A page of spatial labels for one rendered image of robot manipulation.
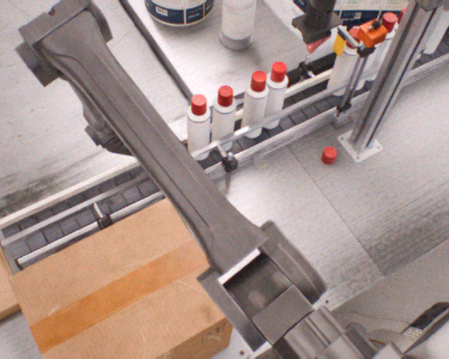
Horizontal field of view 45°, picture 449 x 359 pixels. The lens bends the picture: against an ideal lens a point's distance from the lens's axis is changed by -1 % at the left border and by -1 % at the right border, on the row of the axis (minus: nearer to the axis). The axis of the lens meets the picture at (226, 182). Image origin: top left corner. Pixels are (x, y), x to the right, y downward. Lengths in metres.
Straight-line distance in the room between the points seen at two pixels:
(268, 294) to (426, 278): 1.76
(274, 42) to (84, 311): 0.94
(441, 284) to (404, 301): 0.18
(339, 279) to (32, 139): 0.82
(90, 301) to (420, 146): 0.94
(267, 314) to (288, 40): 1.11
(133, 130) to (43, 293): 0.45
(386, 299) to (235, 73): 1.13
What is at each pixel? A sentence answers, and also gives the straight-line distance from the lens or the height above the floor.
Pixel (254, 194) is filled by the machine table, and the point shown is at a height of 0.83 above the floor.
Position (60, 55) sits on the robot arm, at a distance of 0.59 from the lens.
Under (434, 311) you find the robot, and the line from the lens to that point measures 0.93.
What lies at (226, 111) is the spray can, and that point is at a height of 1.04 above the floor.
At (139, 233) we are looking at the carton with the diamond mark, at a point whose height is 1.12.
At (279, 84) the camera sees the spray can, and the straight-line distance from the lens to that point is 1.24.
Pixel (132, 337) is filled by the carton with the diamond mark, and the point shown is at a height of 1.12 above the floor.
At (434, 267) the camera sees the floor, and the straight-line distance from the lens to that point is 2.32.
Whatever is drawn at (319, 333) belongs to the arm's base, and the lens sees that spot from 0.53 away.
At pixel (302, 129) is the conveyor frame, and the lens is 1.40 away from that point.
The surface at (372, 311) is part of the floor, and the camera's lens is 2.17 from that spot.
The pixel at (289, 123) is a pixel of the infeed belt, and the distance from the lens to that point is 1.38.
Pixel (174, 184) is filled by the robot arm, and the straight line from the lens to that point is 0.56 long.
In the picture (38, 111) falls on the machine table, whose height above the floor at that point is 0.83.
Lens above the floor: 1.99
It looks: 61 degrees down
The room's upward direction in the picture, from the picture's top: 6 degrees clockwise
